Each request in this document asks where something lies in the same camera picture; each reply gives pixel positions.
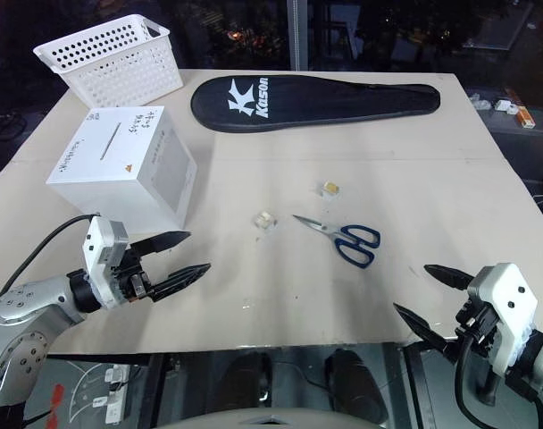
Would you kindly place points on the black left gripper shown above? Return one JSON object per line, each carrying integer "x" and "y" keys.
{"x": 131, "y": 275}

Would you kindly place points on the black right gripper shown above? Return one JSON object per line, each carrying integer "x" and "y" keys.
{"x": 477, "y": 326}

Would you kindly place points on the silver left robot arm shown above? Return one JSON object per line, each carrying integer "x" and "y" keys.
{"x": 26, "y": 313}

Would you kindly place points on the white cardboard box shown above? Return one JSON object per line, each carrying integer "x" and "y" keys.
{"x": 115, "y": 174}

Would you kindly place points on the dark rounded shape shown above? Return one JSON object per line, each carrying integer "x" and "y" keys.
{"x": 247, "y": 380}

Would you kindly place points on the white power strip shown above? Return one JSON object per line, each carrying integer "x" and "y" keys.
{"x": 113, "y": 389}

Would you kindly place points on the grey robot torso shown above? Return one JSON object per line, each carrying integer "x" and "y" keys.
{"x": 276, "y": 418}

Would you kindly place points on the white perforated plastic basket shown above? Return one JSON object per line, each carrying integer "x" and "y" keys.
{"x": 119, "y": 76}

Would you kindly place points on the clear plastic small case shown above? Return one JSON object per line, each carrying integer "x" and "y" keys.
{"x": 480, "y": 100}

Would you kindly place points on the white small adapter block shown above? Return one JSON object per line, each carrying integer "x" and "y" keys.
{"x": 503, "y": 106}

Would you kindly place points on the orange and white small box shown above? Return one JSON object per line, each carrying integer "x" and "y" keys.
{"x": 521, "y": 111}

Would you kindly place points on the black Kason racket cover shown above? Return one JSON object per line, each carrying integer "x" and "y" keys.
{"x": 325, "y": 103}

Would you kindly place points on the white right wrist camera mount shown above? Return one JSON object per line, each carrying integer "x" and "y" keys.
{"x": 506, "y": 304}

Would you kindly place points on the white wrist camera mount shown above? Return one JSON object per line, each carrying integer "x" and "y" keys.
{"x": 99, "y": 263}
{"x": 506, "y": 304}

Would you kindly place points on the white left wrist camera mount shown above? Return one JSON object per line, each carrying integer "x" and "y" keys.
{"x": 99, "y": 263}

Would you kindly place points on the grey window frame post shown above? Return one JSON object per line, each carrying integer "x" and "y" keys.
{"x": 297, "y": 33}

